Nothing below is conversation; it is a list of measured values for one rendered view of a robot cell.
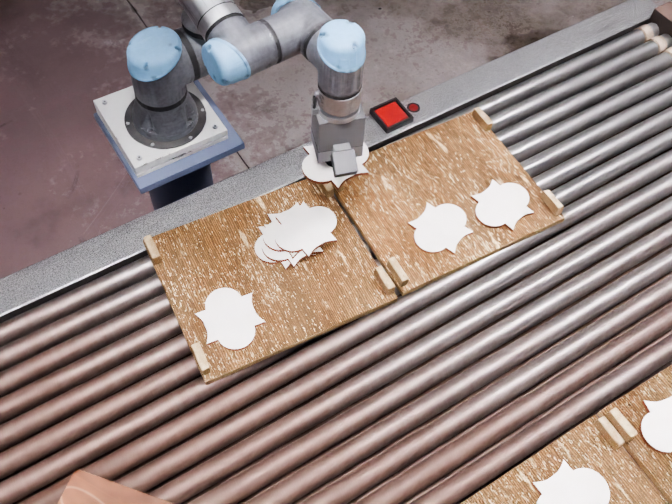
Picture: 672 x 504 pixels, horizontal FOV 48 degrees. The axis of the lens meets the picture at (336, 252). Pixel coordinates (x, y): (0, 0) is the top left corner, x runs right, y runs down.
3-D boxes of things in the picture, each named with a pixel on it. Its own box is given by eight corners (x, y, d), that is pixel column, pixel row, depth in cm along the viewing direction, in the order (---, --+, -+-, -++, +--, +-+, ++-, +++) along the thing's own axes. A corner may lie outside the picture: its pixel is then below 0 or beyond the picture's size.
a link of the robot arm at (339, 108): (367, 97, 124) (319, 104, 123) (365, 116, 128) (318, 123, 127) (356, 66, 128) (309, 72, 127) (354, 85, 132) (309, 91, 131)
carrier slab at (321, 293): (143, 244, 155) (142, 239, 154) (320, 177, 166) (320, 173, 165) (206, 385, 139) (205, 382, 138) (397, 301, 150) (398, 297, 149)
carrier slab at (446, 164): (321, 175, 167) (321, 170, 166) (473, 114, 178) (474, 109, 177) (402, 296, 151) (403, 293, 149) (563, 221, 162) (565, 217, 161)
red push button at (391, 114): (373, 114, 178) (374, 110, 177) (394, 105, 180) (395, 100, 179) (387, 130, 175) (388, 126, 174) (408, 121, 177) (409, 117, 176)
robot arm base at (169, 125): (125, 102, 178) (118, 72, 169) (187, 87, 182) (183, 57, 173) (142, 149, 171) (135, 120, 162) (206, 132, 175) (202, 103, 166)
